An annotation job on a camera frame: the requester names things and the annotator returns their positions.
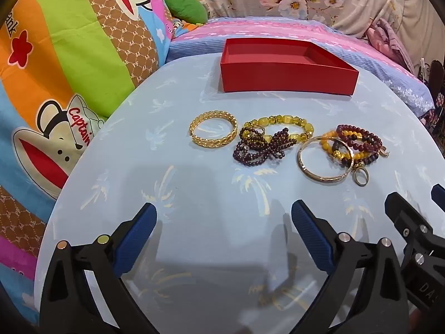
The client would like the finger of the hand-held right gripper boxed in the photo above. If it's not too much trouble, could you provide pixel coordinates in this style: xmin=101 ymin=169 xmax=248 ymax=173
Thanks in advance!
xmin=385 ymin=192 xmax=445 ymax=275
xmin=431 ymin=184 xmax=445 ymax=213

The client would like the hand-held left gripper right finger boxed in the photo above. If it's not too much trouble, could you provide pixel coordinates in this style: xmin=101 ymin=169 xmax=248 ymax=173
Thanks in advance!
xmin=290 ymin=200 xmax=414 ymax=334

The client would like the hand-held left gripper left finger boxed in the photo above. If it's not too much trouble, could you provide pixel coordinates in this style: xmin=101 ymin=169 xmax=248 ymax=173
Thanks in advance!
xmin=40 ymin=202 xmax=158 ymax=334

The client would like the thin gold bangle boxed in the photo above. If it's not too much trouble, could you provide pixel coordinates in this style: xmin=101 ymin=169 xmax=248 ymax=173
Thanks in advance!
xmin=296 ymin=136 xmax=354 ymax=183

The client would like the gold ring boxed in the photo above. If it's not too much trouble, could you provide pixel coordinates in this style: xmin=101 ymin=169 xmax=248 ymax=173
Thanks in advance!
xmin=352 ymin=167 xmax=371 ymax=186

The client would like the black and gold bead bracelet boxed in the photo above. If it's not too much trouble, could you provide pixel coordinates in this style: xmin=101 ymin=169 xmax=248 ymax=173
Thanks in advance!
xmin=330 ymin=141 xmax=390 ymax=169

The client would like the small garnet bead bracelet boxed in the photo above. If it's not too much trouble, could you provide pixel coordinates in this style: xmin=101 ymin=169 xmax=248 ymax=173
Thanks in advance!
xmin=232 ymin=128 xmax=297 ymax=163

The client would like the dark red bead bracelet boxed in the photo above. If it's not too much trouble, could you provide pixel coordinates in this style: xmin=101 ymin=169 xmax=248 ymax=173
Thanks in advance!
xmin=335 ymin=124 xmax=383 ymax=154

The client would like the gold chain bangle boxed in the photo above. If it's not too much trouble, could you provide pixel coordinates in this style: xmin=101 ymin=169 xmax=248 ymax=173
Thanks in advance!
xmin=189 ymin=110 xmax=239 ymax=148

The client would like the red cardboard box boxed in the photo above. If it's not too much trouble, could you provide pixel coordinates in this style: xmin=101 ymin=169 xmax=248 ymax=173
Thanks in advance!
xmin=220 ymin=38 xmax=359 ymax=96

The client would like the dark ornate furniture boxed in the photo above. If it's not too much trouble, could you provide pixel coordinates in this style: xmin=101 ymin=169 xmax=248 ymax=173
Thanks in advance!
xmin=415 ymin=57 xmax=445 ymax=140

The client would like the purple cloth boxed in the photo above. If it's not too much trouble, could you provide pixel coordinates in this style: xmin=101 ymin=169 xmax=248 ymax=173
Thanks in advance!
xmin=363 ymin=17 xmax=418 ymax=73

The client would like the cartoon monkey blanket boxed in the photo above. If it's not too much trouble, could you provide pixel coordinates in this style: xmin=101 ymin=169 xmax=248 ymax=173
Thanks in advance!
xmin=0 ymin=0 xmax=178 ymax=321

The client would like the green pillow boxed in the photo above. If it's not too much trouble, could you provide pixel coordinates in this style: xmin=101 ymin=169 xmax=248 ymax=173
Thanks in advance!
xmin=163 ymin=0 xmax=208 ymax=25

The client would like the orange bead bracelet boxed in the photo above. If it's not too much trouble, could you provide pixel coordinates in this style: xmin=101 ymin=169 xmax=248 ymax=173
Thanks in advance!
xmin=320 ymin=129 xmax=369 ymax=159

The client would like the yellow bead bracelet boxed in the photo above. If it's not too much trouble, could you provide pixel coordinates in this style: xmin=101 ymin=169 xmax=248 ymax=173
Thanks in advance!
xmin=240 ymin=114 xmax=315 ymax=147

